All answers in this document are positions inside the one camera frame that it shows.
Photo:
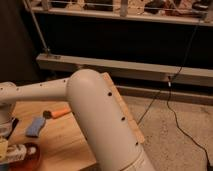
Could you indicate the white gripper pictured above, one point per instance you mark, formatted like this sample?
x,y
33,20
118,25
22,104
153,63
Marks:
x,y
5,128

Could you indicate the clear plastic bottle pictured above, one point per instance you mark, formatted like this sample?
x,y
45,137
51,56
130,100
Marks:
x,y
19,152

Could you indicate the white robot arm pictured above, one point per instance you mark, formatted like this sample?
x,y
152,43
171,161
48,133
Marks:
x,y
95,109

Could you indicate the orange ceramic bowl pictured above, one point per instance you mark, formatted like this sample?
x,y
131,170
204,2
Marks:
x,y
30,163

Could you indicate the black striped flat object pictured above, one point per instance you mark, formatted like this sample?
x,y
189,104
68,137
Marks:
x,y
15,121

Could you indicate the grey baseboard beam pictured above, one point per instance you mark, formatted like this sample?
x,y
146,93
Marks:
x,y
143,71

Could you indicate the metal diagonal rod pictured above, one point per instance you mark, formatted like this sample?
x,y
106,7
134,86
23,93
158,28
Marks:
x,y
45,47

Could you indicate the orange handled tool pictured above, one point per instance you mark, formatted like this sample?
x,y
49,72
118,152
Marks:
x,y
54,114

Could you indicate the wooden shelf rail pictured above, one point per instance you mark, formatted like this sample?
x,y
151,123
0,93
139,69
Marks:
x,y
120,13

